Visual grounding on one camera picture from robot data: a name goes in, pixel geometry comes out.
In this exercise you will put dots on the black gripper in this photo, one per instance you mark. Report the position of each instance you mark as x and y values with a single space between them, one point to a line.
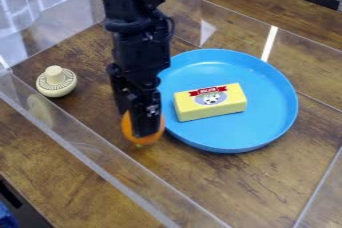
141 55

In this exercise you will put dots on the orange ball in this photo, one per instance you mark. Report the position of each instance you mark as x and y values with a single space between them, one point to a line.
139 141

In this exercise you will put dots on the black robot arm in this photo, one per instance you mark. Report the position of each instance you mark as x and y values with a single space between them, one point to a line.
131 10

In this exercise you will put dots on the blue round tray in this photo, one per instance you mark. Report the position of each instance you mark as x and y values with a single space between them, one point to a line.
272 104

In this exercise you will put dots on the cream toy mushroom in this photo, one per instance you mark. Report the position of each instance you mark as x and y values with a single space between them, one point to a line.
56 81

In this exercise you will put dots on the yellow butter block toy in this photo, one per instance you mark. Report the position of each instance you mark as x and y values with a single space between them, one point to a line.
209 101

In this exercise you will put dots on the clear acrylic enclosure wall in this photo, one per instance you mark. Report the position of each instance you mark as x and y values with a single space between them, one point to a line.
284 186

